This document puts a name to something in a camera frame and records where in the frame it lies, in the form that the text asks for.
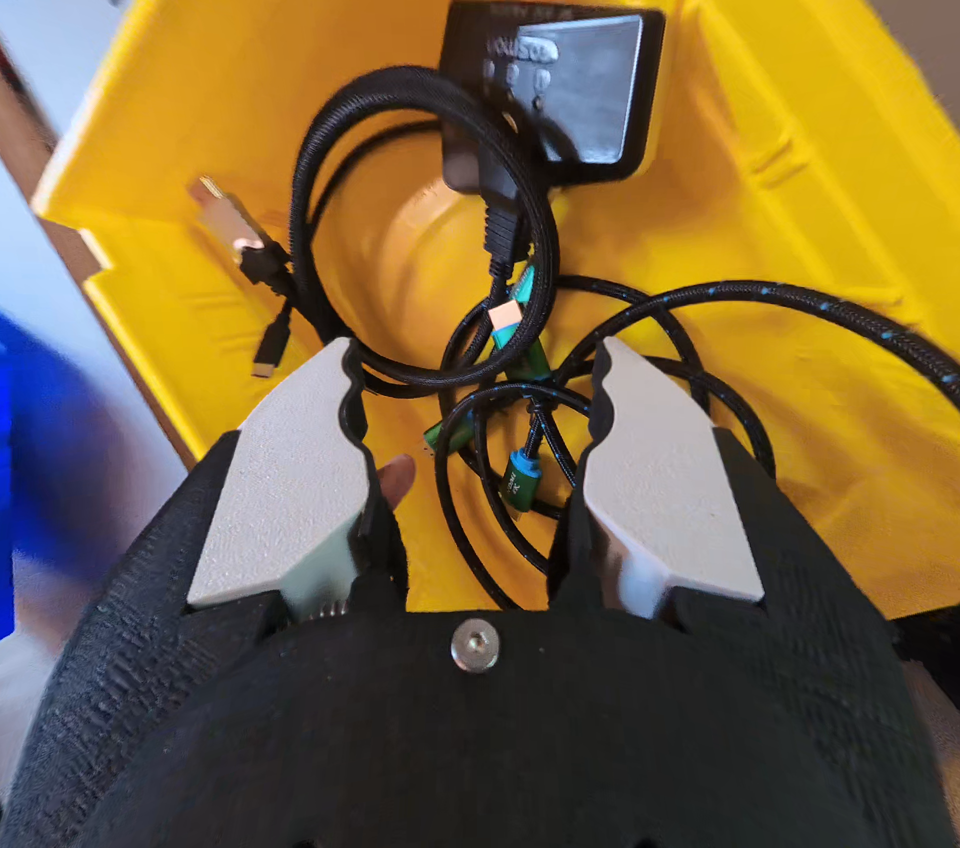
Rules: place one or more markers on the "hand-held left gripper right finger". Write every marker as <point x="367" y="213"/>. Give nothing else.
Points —
<point x="667" y="503"/>

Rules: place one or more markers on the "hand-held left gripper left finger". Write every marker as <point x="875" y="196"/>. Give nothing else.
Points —
<point x="285" y="488"/>

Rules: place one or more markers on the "black HDMI switch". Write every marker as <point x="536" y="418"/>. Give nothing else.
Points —
<point x="600" y="75"/>

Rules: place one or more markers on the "yellow plastic bin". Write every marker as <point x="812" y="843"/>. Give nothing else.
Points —
<point x="300" y="0"/>

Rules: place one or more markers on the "person's left hand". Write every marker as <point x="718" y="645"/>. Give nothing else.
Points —
<point x="397" y="480"/>

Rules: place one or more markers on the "blue plastic bin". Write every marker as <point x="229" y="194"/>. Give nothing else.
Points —
<point x="45" y="450"/>

